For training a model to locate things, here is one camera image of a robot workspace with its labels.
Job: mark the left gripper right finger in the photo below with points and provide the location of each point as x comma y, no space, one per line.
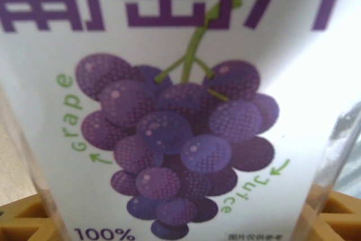
341,221

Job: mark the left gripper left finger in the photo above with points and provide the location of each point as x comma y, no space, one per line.
22,221

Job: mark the white grape juice carton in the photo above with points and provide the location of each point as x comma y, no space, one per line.
175,111

